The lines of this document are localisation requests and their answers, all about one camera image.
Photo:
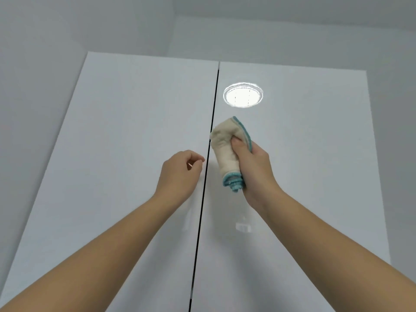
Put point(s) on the person's right hand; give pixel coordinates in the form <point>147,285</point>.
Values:
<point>256,178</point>

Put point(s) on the person's left hand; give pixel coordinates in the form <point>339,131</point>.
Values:
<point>177,178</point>

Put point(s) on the beige cloth with teal edge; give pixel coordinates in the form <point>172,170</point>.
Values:
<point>224,149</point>

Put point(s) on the person's left forearm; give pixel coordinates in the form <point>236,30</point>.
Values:
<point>91,259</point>

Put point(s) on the person's right forearm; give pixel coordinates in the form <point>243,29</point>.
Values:
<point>334,256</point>

